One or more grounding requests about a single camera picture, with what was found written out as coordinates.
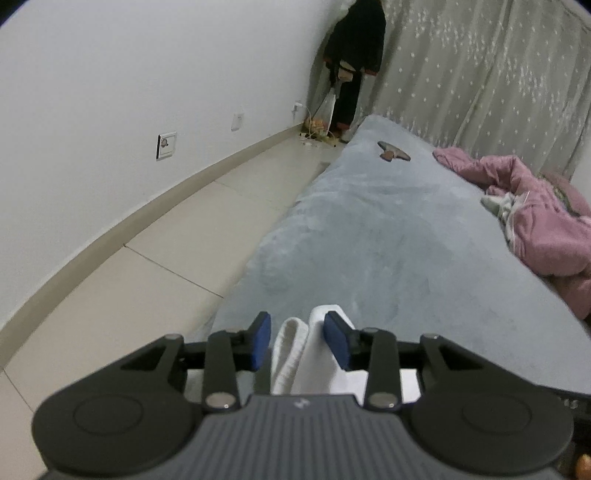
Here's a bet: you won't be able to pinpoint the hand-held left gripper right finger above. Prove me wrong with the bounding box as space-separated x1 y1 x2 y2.
323 311 481 413

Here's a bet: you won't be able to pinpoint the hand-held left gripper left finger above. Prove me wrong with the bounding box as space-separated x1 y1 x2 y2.
120 311 271 413

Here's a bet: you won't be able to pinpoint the black hanging clothes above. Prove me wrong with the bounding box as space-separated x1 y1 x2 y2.
322 0 387 139

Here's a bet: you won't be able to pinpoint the pink quilt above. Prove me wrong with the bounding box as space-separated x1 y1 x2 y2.
433 148 591 319

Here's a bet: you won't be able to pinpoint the brown wooden tool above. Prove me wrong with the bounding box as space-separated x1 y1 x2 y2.
377 141 411 162

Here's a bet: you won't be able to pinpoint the cream white cloth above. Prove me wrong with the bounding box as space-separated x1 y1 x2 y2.
480 191 520 241

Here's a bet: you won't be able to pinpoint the white plastic bag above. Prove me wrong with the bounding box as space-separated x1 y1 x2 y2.
318 85 340 132

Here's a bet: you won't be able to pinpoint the grey star curtain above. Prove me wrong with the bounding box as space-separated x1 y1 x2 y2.
355 0 591 181

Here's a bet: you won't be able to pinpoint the wall socket with round mark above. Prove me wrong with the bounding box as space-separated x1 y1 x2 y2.
157 131 177 161

